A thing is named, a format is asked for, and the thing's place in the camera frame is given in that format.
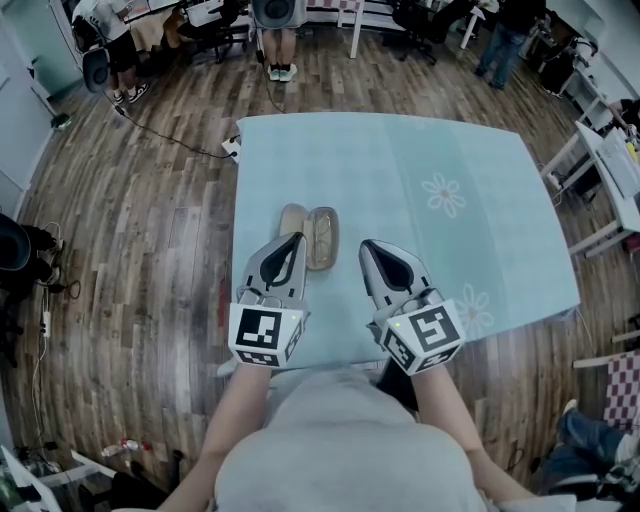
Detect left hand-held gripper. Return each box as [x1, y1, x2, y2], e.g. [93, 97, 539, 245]
[228, 233, 310, 371]

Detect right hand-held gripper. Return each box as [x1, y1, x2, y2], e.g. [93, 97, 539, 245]
[358, 238, 468, 377]

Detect beige glasses case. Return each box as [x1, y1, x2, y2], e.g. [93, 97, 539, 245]
[277, 202, 342, 273]

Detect gold-framed glasses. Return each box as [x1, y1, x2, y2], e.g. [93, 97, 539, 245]
[312, 211, 336, 262]

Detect person's left forearm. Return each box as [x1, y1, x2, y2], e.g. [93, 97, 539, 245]
[172, 360, 275, 512]

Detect person's right forearm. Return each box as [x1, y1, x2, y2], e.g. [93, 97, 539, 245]
[408, 358, 544, 504]

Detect light blue floral tablecloth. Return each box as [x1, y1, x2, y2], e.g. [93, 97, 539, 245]
[230, 111, 582, 365]

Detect person's grey shirt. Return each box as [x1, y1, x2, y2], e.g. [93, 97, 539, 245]
[213, 365, 489, 512]

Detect plastic bottle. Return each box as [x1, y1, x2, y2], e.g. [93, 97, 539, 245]
[101, 438, 152, 458]

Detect white desk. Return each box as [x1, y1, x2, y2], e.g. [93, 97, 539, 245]
[538, 118, 640, 260]

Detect black office chair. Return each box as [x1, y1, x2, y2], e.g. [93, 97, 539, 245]
[177, 0, 251, 65]
[390, 0, 482, 67]

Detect round dark device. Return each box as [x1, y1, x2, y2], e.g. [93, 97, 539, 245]
[81, 47, 112, 95]
[0, 213, 32, 274]
[249, 0, 307, 30]

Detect checkered chair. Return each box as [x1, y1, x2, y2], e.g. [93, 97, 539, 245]
[572, 348, 640, 434]

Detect black floor cable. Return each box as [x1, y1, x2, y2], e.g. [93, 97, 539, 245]
[107, 47, 281, 160]

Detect white table frame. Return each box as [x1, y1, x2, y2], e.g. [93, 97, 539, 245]
[305, 0, 365, 60]

